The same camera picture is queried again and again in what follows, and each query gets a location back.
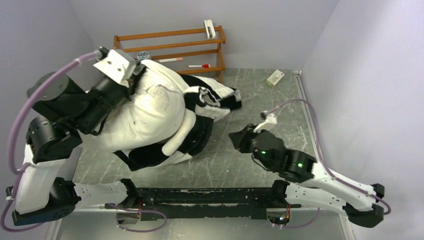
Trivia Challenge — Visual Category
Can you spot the black white checkered pillowcase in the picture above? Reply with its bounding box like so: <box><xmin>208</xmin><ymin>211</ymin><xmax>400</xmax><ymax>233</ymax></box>
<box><xmin>101</xmin><ymin>72</ymin><xmax>242</xmax><ymax>172</ymax></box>

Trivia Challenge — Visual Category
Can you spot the white pillow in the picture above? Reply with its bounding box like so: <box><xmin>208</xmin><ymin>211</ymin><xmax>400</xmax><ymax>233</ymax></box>
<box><xmin>80</xmin><ymin>60</ymin><xmax>196</xmax><ymax>156</ymax></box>

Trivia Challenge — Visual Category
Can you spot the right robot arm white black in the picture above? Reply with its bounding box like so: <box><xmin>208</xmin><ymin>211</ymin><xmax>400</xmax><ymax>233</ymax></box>
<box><xmin>228</xmin><ymin>124</ymin><xmax>385</xmax><ymax>228</ymax></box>

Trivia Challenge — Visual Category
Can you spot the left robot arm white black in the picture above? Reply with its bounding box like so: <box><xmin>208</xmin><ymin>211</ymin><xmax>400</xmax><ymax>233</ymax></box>
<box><xmin>8</xmin><ymin>72</ymin><xmax>139</xmax><ymax>226</ymax></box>

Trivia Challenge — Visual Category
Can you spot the small white green box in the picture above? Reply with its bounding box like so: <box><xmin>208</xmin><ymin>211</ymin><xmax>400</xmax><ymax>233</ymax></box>
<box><xmin>266</xmin><ymin>70</ymin><xmax>285</xmax><ymax>88</ymax></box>

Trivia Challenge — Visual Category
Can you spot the white marker red cap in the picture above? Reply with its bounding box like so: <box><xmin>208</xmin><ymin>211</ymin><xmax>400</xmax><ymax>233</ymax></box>
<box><xmin>187</xmin><ymin>64</ymin><xmax>211</xmax><ymax>69</ymax></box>

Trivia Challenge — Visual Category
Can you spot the wooden shelf rack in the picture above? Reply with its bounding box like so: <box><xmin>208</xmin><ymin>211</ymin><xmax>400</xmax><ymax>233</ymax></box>
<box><xmin>113</xmin><ymin>25</ymin><xmax>226</xmax><ymax>83</ymax></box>

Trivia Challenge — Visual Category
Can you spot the white marker pink cap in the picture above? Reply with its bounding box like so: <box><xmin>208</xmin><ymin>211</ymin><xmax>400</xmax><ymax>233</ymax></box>
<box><xmin>158</xmin><ymin>57</ymin><xmax>184</xmax><ymax>63</ymax></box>

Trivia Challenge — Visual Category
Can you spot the white clip on rack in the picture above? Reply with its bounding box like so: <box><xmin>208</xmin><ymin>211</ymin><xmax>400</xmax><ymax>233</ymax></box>
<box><xmin>203</xmin><ymin>19</ymin><xmax>216</xmax><ymax>40</ymax></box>

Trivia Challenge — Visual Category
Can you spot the blue white round jar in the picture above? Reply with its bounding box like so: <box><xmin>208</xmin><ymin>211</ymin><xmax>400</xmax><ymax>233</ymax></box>
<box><xmin>136</xmin><ymin>51</ymin><xmax>151</xmax><ymax>61</ymax></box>

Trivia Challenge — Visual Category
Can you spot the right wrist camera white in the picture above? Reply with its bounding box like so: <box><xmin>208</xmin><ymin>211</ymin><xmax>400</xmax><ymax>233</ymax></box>
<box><xmin>253</xmin><ymin>111</ymin><xmax>278</xmax><ymax>133</ymax></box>

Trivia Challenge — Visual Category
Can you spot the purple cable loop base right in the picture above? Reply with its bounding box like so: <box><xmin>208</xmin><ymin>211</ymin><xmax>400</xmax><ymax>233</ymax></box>
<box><xmin>266</xmin><ymin>205</ymin><xmax>321</xmax><ymax>230</ymax></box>

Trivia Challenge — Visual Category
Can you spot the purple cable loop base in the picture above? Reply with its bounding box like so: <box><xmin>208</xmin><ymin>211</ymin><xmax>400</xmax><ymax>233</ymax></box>
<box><xmin>109</xmin><ymin>203</ymin><xmax>168</xmax><ymax>233</ymax></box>
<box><xmin>266</xmin><ymin>205</ymin><xmax>321</xmax><ymax>230</ymax></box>

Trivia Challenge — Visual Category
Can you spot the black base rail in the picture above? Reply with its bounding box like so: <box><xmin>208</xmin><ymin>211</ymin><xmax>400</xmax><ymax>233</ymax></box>
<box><xmin>119</xmin><ymin>186</ymin><xmax>300</xmax><ymax>221</ymax></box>

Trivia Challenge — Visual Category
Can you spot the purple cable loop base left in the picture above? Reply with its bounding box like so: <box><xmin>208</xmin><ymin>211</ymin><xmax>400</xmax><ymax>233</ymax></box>
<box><xmin>109</xmin><ymin>203</ymin><xmax>168</xmax><ymax>233</ymax></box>

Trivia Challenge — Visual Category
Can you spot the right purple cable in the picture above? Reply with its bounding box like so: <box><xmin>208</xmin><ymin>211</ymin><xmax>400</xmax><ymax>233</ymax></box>
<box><xmin>261</xmin><ymin>98</ymin><xmax>392</xmax><ymax>216</ymax></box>

